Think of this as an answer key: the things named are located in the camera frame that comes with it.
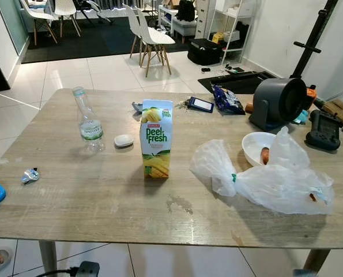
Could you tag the red sausage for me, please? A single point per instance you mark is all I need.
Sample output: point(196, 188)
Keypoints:
point(265, 156)

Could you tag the white bowl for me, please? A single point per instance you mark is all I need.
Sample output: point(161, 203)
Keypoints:
point(253, 147)

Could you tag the brown wooden planks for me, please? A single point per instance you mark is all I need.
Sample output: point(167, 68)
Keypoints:
point(339, 112)

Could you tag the black handheld controller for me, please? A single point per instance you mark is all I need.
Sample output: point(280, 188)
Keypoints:
point(323, 131)

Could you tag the small teal object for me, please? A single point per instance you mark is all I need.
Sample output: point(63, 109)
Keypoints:
point(301, 118)

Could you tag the orange object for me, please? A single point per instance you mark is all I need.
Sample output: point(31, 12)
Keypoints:
point(309, 93)

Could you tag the grey round fan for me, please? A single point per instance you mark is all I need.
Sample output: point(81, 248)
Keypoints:
point(275, 103)

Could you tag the clear plastic bag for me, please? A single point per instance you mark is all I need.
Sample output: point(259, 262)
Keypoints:
point(275, 187)

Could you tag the black squat rack upright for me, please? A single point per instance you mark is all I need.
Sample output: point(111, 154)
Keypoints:
point(316, 34)

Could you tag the small brown object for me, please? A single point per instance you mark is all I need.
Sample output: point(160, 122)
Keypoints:
point(249, 108)

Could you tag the black gym floor mat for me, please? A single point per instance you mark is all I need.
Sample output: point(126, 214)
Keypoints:
point(240, 82)

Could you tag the blue snack bag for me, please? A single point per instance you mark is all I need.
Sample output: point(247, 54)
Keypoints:
point(227, 101)

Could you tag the black luggage bag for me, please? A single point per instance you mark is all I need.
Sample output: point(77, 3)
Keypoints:
point(204, 52)

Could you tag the bunch of keys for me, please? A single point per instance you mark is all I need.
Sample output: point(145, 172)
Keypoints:
point(183, 105)

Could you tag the white metal shelf rack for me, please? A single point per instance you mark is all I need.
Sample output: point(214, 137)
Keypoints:
point(232, 10)

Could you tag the white drawer cabinet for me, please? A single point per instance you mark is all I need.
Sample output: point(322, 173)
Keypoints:
point(203, 16)

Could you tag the mango juice carton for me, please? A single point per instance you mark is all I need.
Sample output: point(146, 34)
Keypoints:
point(156, 141)

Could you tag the black backpack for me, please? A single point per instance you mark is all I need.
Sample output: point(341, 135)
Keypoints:
point(185, 10)

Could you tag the small grey clip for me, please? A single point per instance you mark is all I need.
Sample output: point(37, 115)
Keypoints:
point(136, 107)

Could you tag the white chair wooden legs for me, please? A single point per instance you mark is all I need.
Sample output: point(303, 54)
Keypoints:
point(131, 20)
point(155, 36)
point(66, 7)
point(37, 14)

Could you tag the small white case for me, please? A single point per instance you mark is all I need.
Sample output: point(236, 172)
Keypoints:
point(124, 141)

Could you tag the wooden dining table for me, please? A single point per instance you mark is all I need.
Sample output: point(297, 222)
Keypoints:
point(102, 202)

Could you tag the clear plastic water bottle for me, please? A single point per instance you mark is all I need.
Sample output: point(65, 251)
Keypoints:
point(90, 130)

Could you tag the large black carpet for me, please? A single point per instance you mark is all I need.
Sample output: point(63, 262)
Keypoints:
point(90, 40)

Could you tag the crumpled foil wrapper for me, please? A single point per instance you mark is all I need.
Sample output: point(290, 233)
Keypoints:
point(30, 176)

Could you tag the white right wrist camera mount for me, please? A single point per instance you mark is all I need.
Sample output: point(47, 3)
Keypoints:
point(304, 273)

